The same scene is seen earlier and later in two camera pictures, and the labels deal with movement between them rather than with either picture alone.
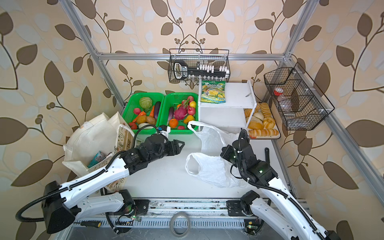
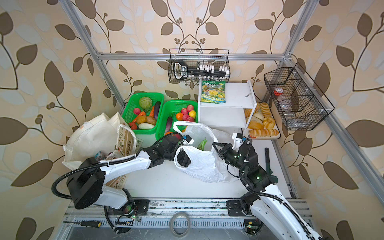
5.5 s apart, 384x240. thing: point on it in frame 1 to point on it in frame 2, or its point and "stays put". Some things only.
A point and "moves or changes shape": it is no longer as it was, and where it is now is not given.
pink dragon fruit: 180,112 to 201,145
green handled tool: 267,154 stays put
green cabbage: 146,103 stays put
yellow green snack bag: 213,92 stays put
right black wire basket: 303,105 stays put
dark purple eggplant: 157,105 stays put
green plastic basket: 180,112 moves or changes shape
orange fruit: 173,123 to 179,116
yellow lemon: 192,104 to 192,113
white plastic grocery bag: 209,164 moves or changes shape
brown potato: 150,119 stays put
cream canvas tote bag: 95,143 stays put
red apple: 191,111 stays put
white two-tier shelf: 234,115 stays put
